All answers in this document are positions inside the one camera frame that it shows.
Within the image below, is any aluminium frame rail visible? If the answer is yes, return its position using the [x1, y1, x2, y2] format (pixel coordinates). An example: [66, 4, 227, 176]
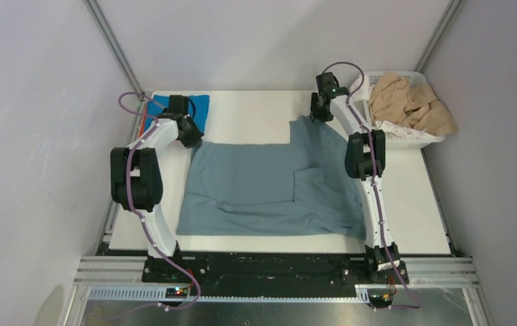
[73, 256, 480, 303]

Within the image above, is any folded blue t-shirt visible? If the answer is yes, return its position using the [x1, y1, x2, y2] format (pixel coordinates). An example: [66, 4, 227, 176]
[144, 94, 210, 133]

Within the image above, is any right corner aluminium post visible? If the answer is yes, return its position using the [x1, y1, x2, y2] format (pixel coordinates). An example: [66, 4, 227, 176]
[414, 0, 465, 73]

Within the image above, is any white laundry basket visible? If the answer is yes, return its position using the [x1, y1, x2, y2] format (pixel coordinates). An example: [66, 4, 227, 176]
[360, 70, 445, 149]

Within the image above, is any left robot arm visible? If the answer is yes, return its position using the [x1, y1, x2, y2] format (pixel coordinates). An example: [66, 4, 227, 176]
[110, 95, 204, 283]

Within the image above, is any left controller board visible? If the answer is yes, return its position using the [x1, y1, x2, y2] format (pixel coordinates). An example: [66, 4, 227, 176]
[164, 287, 190, 300]

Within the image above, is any purple cable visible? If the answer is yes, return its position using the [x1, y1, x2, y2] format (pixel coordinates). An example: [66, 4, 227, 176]
[118, 92, 202, 312]
[321, 61, 423, 311]

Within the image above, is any controller board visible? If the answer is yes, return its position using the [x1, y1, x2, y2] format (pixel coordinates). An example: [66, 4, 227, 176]
[368, 294, 394, 310]
[164, 287, 190, 300]

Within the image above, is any beige crumpled t-shirt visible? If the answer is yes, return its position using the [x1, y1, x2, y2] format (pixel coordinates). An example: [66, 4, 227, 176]
[368, 71, 459, 137]

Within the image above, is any grey-blue t-shirt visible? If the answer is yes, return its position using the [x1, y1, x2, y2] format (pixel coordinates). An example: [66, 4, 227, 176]
[177, 117, 366, 239]

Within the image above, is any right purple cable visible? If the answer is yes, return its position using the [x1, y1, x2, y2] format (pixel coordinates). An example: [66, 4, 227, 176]
[321, 61, 423, 311]

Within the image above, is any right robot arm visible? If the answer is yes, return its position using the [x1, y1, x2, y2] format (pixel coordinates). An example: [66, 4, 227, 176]
[310, 72, 408, 285]

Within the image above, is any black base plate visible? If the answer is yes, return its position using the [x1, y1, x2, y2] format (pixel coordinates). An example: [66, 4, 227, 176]
[141, 251, 409, 299]

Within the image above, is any folded orange t-shirt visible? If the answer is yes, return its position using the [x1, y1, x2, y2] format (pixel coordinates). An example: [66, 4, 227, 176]
[138, 117, 147, 138]

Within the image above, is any corner aluminium post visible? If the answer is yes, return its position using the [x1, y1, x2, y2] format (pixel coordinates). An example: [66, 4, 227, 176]
[83, 0, 145, 94]
[414, 0, 465, 73]

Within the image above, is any left corner aluminium post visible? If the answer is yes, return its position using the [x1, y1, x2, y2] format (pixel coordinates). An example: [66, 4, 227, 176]
[83, 0, 145, 94]

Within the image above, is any right controller board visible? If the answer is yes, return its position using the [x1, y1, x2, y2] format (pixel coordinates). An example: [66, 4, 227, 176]
[368, 294, 394, 310]

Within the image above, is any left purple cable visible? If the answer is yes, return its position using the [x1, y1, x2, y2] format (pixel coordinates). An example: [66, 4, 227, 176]
[118, 92, 202, 312]

